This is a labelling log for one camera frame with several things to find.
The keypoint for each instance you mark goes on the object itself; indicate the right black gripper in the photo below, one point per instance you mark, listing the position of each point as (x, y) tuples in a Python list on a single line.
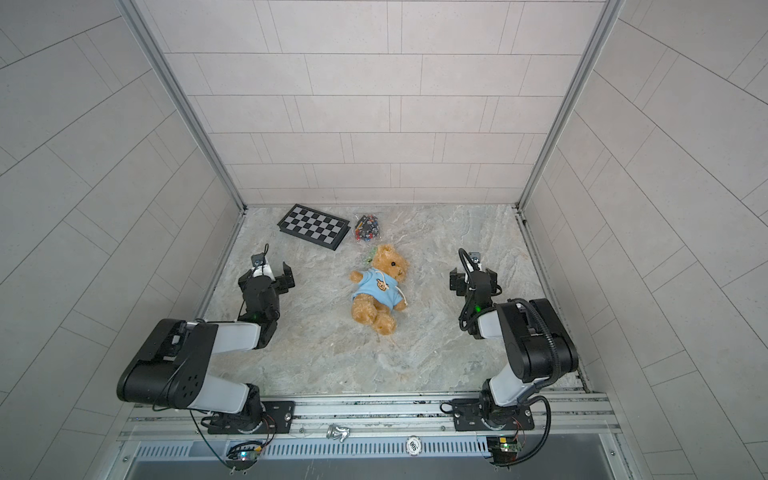
[(459, 279)]

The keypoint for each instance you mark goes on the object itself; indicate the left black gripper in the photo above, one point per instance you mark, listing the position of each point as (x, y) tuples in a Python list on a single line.
[(280, 281)]

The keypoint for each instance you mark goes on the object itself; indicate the light blue bear hoodie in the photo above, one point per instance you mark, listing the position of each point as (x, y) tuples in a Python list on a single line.
[(381, 286)]

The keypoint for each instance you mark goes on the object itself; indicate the brown teddy bear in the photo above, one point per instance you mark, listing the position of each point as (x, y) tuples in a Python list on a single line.
[(365, 309)]

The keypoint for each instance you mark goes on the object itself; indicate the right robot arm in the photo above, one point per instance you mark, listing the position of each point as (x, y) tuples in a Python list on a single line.
[(538, 349)]

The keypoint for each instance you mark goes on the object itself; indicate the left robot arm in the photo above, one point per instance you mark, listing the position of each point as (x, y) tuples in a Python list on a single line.
[(171, 369)]

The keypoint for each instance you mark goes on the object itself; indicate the black white chessboard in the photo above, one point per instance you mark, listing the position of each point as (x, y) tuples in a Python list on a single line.
[(314, 226)]

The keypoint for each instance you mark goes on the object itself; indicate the small green pieces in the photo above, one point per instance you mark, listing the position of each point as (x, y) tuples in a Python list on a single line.
[(372, 255)]

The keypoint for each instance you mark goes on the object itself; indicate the bag of colourful pieces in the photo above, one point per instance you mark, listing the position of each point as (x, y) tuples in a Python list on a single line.
[(367, 228)]

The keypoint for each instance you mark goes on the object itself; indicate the silver metal clip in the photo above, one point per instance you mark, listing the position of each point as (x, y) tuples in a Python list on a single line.
[(338, 433)]

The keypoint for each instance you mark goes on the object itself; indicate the left circuit board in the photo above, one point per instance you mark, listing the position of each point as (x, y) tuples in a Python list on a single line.
[(246, 451)]

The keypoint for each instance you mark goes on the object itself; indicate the circuit board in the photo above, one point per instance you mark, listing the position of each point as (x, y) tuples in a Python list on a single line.
[(246, 451), (503, 450)]

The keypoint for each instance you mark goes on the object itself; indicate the right circuit board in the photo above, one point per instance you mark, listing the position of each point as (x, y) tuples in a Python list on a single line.
[(503, 450)]

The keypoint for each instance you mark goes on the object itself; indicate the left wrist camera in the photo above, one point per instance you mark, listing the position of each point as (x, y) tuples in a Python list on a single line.
[(260, 264)]

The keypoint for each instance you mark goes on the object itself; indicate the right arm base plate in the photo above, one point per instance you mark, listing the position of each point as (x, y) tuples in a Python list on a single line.
[(474, 415)]

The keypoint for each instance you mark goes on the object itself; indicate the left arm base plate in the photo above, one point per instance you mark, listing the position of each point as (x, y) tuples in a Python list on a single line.
[(270, 417)]

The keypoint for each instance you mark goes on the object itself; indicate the aluminium mounting rail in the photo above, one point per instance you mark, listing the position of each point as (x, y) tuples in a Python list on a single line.
[(444, 414)]

